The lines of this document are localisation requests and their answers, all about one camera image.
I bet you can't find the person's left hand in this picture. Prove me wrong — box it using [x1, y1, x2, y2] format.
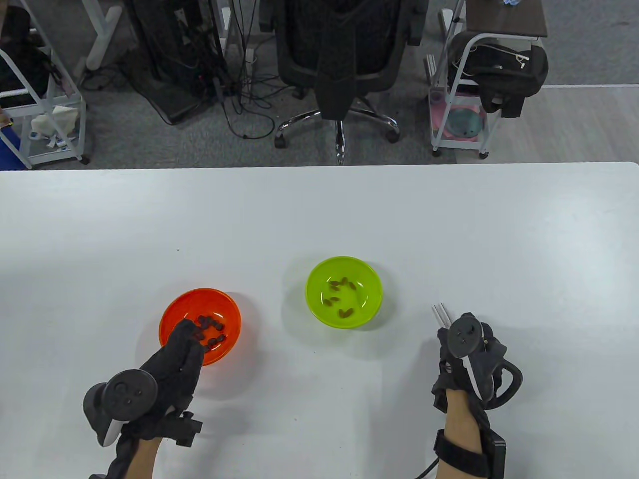
[120, 319, 205, 447]

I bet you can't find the person's right hand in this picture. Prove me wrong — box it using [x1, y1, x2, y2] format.
[431, 312, 510, 412]

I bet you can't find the black white handheld controller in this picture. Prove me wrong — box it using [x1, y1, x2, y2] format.
[82, 369, 159, 447]
[447, 317, 524, 411]

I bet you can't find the pile of dark raisins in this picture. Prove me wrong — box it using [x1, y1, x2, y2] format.
[194, 314, 228, 350]

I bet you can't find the orange plastic bowl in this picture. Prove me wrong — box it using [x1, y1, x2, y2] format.
[159, 288, 243, 367]

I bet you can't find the green plastic bowl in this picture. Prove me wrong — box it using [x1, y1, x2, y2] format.
[305, 256, 383, 329]

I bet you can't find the person's right forearm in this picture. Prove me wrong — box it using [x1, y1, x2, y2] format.
[443, 389, 485, 455]

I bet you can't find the person's left forearm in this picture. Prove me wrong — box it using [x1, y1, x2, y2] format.
[122, 437, 163, 479]

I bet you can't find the white metal cart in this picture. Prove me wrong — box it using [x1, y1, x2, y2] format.
[0, 0, 91, 169]
[427, 30, 547, 159]

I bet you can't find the pink teal plastic basin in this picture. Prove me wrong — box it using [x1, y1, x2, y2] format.
[430, 90, 489, 143]

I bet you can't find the white plastic bag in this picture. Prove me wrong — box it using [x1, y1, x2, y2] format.
[29, 105, 80, 149]

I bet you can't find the black backpack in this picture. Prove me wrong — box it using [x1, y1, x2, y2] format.
[447, 31, 550, 119]

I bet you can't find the black computer tower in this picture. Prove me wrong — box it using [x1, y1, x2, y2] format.
[122, 0, 230, 125]

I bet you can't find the white desk leg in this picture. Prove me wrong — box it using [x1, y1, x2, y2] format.
[438, 0, 467, 38]
[80, 0, 123, 75]

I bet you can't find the brown wooden side table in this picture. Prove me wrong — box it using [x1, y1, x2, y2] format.
[464, 0, 549, 38]

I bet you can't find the black office chair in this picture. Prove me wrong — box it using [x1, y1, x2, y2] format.
[272, 0, 430, 166]

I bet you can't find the black bag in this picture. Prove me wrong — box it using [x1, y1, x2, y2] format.
[0, 6, 54, 108]

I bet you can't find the black wrist camera unit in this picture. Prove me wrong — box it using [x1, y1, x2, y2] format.
[433, 399, 507, 479]
[89, 432, 145, 479]

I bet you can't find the tangle of black cables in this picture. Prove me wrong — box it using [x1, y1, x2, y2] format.
[200, 20, 305, 140]

